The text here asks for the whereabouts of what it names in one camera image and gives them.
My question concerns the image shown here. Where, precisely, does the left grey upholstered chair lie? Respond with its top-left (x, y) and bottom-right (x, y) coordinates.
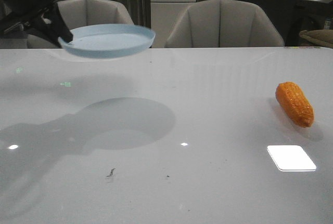
top-left (27, 0), bottom-right (135, 49)

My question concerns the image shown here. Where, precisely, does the light blue round plate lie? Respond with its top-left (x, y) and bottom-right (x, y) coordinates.
top-left (58, 23), bottom-right (156, 58)

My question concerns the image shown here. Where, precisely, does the beige cushion at right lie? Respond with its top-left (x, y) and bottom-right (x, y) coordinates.
top-left (299, 29), bottom-right (332, 48)

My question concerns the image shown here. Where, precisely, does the orange toy corn cob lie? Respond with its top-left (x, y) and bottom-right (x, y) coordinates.
top-left (275, 82), bottom-right (314, 128)

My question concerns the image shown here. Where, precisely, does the grey upholstered chair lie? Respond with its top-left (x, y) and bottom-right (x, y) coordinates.
top-left (27, 0), bottom-right (135, 49)
top-left (164, 0), bottom-right (284, 48)

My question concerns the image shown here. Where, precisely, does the right grey upholstered chair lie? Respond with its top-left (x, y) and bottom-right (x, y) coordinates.
top-left (164, 0), bottom-right (284, 48)

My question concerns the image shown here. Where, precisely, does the white cabinet in background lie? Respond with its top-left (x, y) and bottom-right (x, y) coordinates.
top-left (150, 0), bottom-right (198, 49)

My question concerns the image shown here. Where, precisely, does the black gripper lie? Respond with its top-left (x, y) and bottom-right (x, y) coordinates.
top-left (1, 0), bottom-right (73, 45)

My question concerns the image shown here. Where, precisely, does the dark counter with shelf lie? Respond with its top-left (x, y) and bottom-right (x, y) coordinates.
top-left (197, 0), bottom-right (333, 47)

